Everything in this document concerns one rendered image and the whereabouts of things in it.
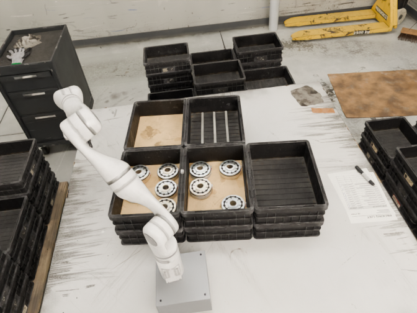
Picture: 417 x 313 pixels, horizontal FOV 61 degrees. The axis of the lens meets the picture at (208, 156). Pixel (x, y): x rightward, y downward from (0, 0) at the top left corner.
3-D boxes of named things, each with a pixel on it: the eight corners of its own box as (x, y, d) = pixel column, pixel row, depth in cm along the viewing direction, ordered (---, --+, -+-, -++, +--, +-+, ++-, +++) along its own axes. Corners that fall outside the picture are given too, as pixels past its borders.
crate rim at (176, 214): (180, 217, 144) (179, 214, 142) (108, 221, 145) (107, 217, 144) (184, 149, 172) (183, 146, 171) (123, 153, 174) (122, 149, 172)
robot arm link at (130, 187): (136, 164, 113) (113, 183, 108) (185, 227, 119) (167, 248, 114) (125, 169, 121) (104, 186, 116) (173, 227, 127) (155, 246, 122)
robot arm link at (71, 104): (75, 86, 125) (55, 100, 124) (90, 109, 104) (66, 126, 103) (91, 105, 131) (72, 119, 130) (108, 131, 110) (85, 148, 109)
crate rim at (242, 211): (254, 213, 143) (254, 210, 141) (180, 217, 144) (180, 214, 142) (246, 146, 171) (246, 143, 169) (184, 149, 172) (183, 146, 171)
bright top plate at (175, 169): (177, 178, 166) (177, 177, 166) (156, 179, 167) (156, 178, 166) (179, 163, 173) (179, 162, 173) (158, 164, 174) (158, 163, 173)
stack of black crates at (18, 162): (49, 225, 239) (20, 182, 208) (5, 231, 239) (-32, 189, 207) (60, 181, 268) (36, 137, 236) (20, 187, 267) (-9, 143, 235)
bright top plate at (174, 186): (177, 195, 159) (177, 194, 158) (155, 199, 158) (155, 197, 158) (175, 179, 166) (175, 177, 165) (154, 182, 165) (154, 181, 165)
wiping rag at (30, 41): (38, 49, 268) (36, 45, 266) (9, 52, 267) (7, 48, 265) (46, 32, 288) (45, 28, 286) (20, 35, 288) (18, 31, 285)
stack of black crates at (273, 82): (283, 97, 323) (286, 64, 299) (291, 118, 302) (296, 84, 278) (239, 103, 322) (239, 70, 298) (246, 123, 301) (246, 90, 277)
